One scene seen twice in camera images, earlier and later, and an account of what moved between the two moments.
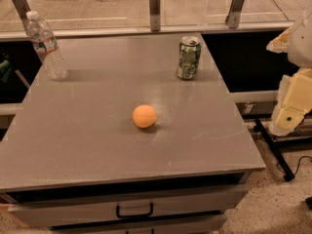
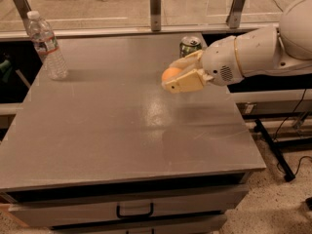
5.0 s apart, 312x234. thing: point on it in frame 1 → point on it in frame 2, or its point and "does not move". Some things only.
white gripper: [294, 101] → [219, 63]
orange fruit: [144, 116] → [170, 73]
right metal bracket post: [233, 18] does not move
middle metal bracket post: [155, 9] does not move
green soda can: [188, 56] does not move
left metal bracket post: [22, 8] does not move
